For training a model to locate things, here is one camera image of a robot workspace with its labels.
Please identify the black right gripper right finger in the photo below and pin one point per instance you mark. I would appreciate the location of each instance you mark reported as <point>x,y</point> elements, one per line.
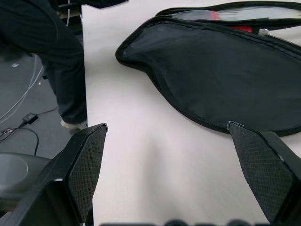
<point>265,169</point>

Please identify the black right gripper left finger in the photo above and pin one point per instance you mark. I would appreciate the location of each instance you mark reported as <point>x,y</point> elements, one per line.
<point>77,169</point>

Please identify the black red paddle case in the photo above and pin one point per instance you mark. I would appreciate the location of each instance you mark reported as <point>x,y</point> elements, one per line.
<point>211,70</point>

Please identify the grey rounded robot body part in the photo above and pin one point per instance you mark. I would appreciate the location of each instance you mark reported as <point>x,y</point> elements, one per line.
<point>18,169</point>

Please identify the black power adapter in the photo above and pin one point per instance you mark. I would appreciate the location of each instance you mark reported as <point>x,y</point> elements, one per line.
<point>30,117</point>

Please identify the person in black clothes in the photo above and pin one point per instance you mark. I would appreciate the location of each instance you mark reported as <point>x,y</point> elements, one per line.
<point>58,47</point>

